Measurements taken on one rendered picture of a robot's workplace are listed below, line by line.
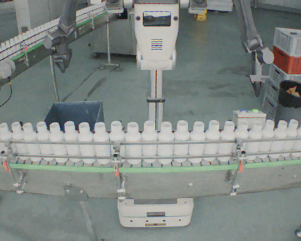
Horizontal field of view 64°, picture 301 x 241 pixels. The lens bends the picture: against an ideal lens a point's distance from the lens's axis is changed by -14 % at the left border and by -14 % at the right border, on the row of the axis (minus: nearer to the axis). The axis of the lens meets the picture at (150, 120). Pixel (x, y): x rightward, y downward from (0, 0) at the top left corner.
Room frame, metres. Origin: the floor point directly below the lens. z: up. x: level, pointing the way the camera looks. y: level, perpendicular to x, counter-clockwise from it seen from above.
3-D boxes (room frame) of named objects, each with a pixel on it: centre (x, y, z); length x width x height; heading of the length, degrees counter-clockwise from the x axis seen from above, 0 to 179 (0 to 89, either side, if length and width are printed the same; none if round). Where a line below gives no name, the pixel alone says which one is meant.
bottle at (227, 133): (0.82, -0.29, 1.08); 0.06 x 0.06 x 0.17
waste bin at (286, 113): (2.25, -1.54, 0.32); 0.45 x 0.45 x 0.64
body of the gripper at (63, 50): (1.23, 0.43, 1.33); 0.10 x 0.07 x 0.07; 0
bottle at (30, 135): (0.81, 0.48, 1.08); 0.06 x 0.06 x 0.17
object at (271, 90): (2.79, -1.80, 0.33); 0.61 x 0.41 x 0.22; 97
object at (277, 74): (2.79, -1.80, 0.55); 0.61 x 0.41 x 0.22; 98
